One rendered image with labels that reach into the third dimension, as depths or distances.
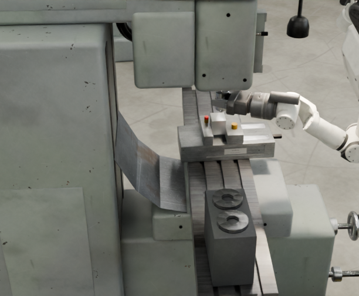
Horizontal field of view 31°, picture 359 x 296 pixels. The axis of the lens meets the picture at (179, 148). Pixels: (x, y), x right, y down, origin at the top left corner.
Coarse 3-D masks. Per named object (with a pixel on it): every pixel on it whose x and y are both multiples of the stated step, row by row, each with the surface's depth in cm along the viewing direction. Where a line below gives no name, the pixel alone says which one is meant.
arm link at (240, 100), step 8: (232, 96) 217; (240, 96) 218; (248, 96) 216; (256, 96) 214; (264, 96) 214; (232, 104) 214; (240, 104) 215; (248, 104) 215; (256, 104) 213; (232, 112) 215; (240, 112) 216; (248, 112) 217; (256, 112) 214
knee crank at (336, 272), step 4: (332, 268) 250; (336, 268) 248; (340, 268) 248; (332, 272) 249; (336, 272) 247; (340, 272) 247; (344, 272) 249; (348, 272) 249; (352, 272) 249; (356, 272) 249; (328, 276) 250; (332, 276) 249; (336, 276) 247; (340, 276) 247; (344, 276) 249; (348, 276) 249; (352, 276) 249; (356, 276) 249; (332, 280) 251; (336, 280) 248; (340, 280) 248
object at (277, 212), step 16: (256, 160) 254; (272, 160) 254; (256, 176) 246; (272, 176) 246; (256, 192) 238; (272, 192) 238; (160, 208) 230; (272, 208) 230; (288, 208) 230; (160, 224) 229; (176, 224) 229; (272, 224) 231; (288, 224) 231; (160, 240) 234
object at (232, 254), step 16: (208, 192) 195; (224, 192) 193; (240, 192) 195; (208, 208) 189; (224, 208) 187; (240, 208) 188; (208, 224) 190; (224, 224) 180; (240, 224) 180; (208, 240) 193; (224, 240) 178; (240, 240) 179; (256, 240) 179; (208, 256) 195; (224, 256) 182; (240, 256) 182; (224, 272) 185; (240, 272) 186
